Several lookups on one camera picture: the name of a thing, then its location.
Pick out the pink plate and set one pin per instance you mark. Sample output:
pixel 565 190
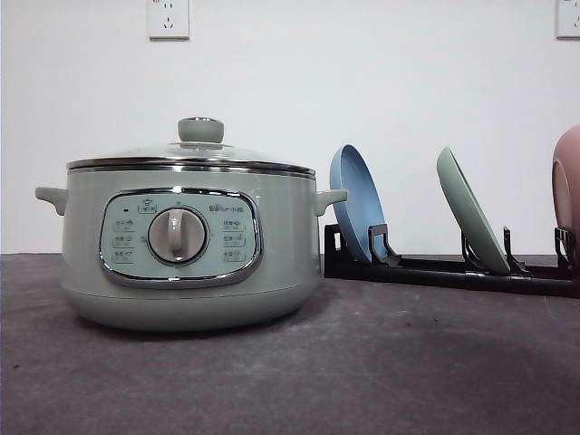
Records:
pixel 566 188

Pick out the glass pot lid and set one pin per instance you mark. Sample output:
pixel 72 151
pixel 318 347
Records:
pixel 201 147

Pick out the blue plate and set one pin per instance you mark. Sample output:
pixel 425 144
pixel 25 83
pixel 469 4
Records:
pixel 364 206

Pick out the green plate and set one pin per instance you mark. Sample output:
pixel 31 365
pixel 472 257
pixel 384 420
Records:
pixel 473 212

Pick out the green electric steamer pot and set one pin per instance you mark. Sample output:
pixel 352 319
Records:
pixel 189 248

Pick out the black dish rack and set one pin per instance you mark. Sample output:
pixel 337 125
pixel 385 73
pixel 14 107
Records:
pixel 466 273

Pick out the white wall socket right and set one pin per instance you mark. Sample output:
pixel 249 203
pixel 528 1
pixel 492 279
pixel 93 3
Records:
pixel 566 22

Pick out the white wall socket left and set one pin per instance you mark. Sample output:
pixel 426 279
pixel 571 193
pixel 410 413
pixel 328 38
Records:
pixel 170 21

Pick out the white wall socket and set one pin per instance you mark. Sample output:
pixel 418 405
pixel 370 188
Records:
pixel 566 22
pixel 170 21

